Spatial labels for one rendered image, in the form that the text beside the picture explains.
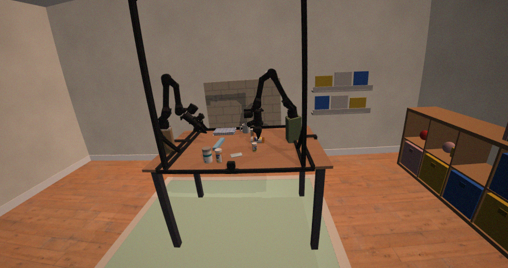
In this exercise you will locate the grey mug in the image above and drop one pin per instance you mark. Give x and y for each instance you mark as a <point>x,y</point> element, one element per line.
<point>245,128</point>

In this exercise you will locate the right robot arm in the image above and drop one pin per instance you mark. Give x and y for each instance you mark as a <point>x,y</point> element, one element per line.
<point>248,113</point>

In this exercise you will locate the white bottle with teal stripe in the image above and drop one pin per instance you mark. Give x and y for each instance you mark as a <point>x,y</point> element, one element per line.
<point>207,155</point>

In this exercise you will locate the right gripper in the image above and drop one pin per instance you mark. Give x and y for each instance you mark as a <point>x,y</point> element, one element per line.
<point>258,126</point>

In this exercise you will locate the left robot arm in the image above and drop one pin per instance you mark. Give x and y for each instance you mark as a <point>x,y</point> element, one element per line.
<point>179,110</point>

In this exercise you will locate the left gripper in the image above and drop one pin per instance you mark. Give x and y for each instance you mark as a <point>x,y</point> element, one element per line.
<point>199,126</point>

